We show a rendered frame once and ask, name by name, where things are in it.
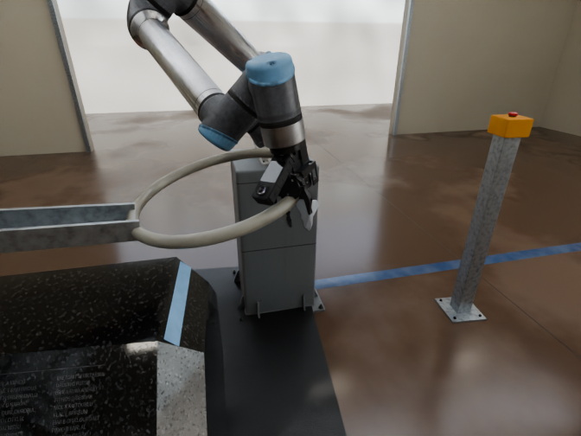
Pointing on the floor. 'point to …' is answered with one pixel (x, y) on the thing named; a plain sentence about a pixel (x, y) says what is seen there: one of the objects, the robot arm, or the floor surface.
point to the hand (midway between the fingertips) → (296, 226)
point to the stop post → (485, 214)
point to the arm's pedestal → (272, 251)
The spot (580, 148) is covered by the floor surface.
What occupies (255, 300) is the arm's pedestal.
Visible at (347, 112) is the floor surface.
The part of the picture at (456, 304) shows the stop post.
